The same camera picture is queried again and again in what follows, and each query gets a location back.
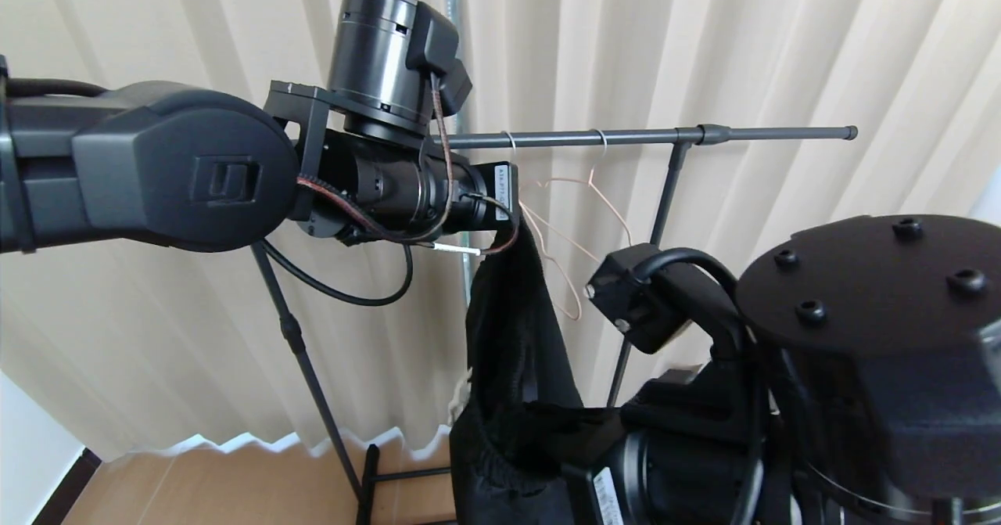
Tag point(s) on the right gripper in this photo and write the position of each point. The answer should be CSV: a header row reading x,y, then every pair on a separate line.
x,y
696,447

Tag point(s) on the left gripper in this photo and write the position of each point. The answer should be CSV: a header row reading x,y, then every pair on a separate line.
x,y
407,188

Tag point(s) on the black garment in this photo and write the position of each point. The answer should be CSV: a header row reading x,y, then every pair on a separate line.
x,y
508,329

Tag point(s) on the pink clothes hanger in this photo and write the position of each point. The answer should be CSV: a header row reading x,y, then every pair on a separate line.
x,y
618,216
581,311

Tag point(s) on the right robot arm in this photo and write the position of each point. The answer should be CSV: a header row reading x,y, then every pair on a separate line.
x,y
860,290

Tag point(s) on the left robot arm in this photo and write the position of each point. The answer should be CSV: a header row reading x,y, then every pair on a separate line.
x,y
172,165

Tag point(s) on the black clothes rack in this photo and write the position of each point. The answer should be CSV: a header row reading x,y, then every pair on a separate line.
x,y
704,134

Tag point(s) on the beige curtain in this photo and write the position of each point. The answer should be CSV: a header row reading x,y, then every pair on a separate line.
x,y
782,55

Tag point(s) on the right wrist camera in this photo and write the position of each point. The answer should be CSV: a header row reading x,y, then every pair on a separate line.
x,y
626,298

